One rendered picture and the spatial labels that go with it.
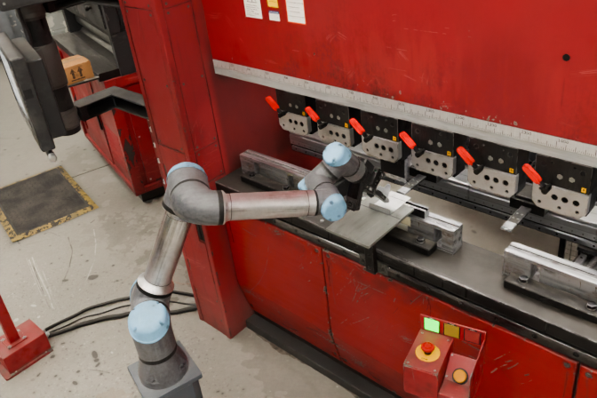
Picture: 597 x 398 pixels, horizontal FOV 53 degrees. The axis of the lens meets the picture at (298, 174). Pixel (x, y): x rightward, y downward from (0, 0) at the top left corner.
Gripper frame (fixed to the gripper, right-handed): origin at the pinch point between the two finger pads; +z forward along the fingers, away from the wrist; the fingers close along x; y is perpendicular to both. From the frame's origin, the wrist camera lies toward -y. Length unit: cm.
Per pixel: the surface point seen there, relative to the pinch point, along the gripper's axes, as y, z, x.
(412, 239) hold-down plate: -6.6, 13.2, -11.2
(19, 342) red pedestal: -126, 15, 160
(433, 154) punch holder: 17.1, -12.2, -18.4
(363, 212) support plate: -5.9, 1.4, 3.9
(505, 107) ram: 31, -28, -40
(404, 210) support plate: 1.0, 7.1, -6.9
